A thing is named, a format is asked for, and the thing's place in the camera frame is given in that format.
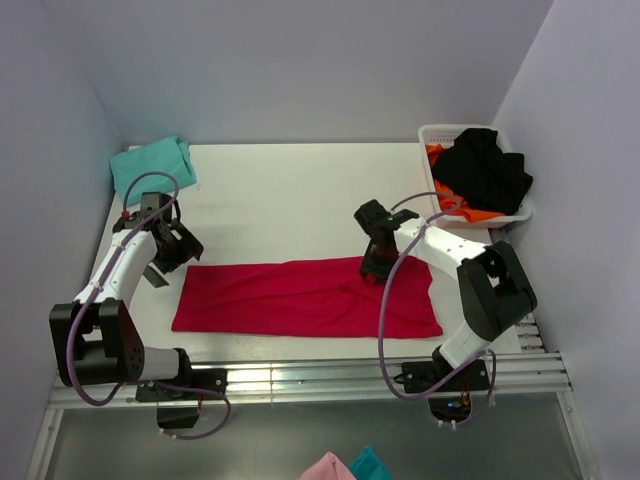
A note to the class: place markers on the pink cloth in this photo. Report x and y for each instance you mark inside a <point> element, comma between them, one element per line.
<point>329,467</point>

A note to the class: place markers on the white plastic laundry basket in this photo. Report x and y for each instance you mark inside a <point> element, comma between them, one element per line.
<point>434,139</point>

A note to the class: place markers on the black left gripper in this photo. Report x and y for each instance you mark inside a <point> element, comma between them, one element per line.
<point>181,245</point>

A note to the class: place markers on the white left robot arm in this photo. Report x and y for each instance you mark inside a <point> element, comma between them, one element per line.
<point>94,336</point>

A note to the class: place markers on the aluminium table frame rail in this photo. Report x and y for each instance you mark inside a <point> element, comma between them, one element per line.
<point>296,370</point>

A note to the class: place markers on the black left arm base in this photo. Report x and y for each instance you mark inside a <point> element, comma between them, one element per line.
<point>179,408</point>

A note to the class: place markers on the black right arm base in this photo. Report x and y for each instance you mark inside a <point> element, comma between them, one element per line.
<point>417,377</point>

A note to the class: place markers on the folded teal t-shirt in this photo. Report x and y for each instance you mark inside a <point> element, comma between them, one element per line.
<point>169,155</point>

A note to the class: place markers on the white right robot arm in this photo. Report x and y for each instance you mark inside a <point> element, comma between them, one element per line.
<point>495,292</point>

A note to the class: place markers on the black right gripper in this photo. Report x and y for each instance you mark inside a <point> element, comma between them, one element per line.
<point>376,261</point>

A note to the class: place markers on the teal cloth at bottom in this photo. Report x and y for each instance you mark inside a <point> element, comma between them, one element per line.
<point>367,466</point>

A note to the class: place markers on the red t-shirt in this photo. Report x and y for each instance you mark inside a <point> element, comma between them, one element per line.
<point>308,298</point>

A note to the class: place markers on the black t-shirt in basket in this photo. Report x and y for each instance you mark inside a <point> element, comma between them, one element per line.
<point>476,169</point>

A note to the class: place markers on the orange t-shirt in basket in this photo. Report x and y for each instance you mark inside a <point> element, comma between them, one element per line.
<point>448,200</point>

